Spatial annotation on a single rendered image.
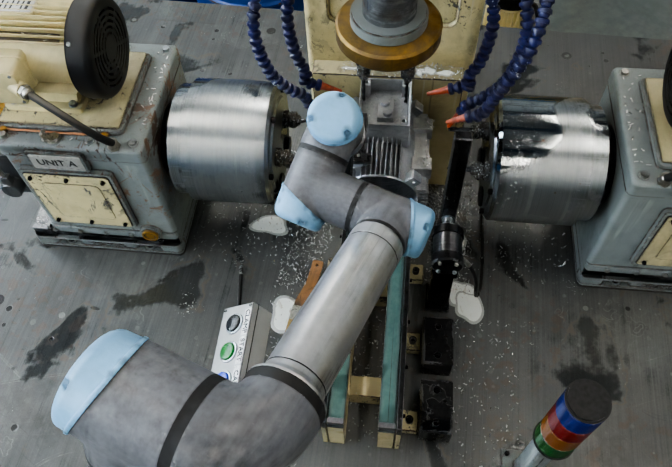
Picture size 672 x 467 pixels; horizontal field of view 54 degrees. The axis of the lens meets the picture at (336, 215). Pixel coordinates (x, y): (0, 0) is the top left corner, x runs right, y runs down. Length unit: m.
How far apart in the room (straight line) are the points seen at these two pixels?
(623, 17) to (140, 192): 2.60
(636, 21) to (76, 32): 2.72
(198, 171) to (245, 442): 0.73
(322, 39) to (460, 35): 0.29
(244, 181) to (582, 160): 0.62
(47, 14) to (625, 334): 1.25
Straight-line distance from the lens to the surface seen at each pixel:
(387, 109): 1.28
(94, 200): 1.41
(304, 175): 0.92
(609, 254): 1.42
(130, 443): 0.68
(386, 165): 1.25
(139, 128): 1.29
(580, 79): 1.90
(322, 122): 0.90
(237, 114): 1.26
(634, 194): 1.25
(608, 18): 3.42
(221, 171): 1.27
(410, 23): 1.12
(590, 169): 1.26
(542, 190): 1.26
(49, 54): 1.25
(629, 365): 1.47
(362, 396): 1.30
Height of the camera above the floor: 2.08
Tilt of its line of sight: 56 degrees down
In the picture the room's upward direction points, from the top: 3 degrees counter-clockwise
